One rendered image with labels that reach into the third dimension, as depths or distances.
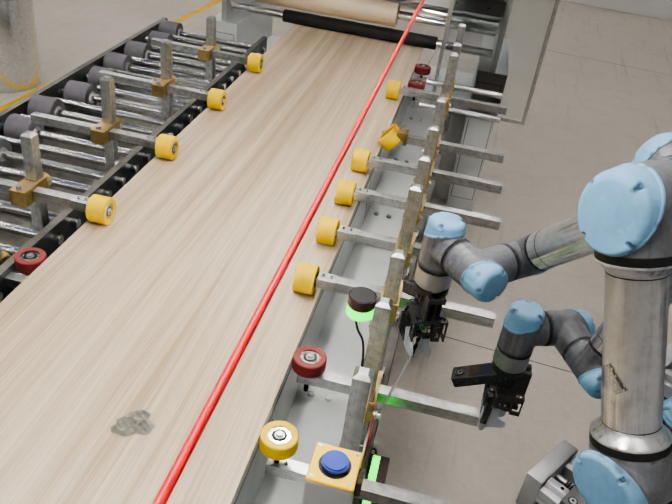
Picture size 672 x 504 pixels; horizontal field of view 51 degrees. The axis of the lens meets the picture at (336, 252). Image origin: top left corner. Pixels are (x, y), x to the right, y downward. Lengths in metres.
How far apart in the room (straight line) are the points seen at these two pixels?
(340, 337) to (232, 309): 0.49
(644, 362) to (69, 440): 1.05
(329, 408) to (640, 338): 1.08
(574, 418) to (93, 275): 2.01
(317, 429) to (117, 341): 0.57
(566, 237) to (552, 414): 1.85
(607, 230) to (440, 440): 1.90
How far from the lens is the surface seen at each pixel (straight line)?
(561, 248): 1.30
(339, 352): 2.12
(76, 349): 1.71
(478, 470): 2.76
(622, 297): 1.05
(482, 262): 1.30
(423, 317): 1.44
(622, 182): 0.99
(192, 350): 1.68
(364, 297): 1.47
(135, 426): 1.51
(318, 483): 1.04
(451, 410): 1.69
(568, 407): 3.14
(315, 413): 1.94
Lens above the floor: 2.03
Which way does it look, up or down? 34 degrees down
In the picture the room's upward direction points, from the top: 8 degrees clockwise
